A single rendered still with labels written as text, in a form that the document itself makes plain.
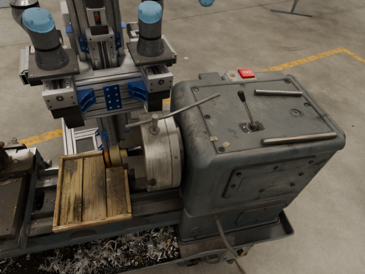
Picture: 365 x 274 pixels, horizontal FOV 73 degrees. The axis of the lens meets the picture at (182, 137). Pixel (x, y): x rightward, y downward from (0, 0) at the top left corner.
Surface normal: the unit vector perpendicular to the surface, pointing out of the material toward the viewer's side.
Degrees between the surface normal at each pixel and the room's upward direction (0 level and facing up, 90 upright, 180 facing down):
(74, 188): 0
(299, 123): 0
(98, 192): 0
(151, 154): 40
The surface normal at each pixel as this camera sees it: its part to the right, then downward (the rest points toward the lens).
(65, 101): 0.36, 0.72
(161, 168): 0.24, 0.37
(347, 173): 0.08, -0.66
